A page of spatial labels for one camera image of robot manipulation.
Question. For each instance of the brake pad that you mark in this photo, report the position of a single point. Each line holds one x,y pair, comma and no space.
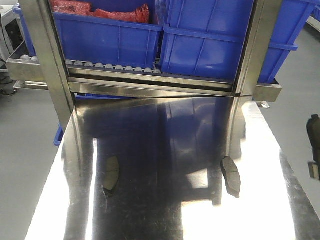
231,176
313,131
111,176

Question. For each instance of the blue plastic bin right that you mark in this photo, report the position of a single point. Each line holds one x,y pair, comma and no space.
205,38

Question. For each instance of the blue plastic bin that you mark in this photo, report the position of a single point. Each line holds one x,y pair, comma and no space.
108,41
205,38

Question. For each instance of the blue lower bin left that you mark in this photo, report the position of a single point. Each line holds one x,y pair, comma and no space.
58,136

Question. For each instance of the blue plastic bin left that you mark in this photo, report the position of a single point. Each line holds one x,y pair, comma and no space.
108,41

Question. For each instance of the stainless steel rack frame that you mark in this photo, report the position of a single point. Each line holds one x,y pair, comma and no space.
62,81

